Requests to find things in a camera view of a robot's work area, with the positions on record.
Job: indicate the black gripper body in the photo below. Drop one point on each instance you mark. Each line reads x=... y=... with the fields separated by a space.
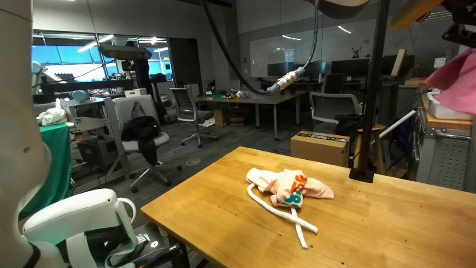
x=462 y=19

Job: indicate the pink shirt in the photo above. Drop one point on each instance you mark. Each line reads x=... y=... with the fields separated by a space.
x=456 y=83

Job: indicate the peach shirt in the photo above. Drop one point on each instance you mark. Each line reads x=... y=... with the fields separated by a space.
x=282 y=187

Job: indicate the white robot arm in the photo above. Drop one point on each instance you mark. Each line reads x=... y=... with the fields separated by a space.
x=382 y=224

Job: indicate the grey mesh office chair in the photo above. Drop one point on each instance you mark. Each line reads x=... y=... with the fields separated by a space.
x=327 y=108

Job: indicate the black pole stand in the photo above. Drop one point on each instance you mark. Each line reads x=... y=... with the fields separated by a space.
x=360 y=172

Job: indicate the large cardboard box left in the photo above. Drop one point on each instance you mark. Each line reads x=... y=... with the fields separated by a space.
x=319 y=147

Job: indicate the background office table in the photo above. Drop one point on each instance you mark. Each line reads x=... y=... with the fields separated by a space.
x=261 y=101

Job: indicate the office chair with black bag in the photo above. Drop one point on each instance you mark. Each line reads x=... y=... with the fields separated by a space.
x=139 y=133

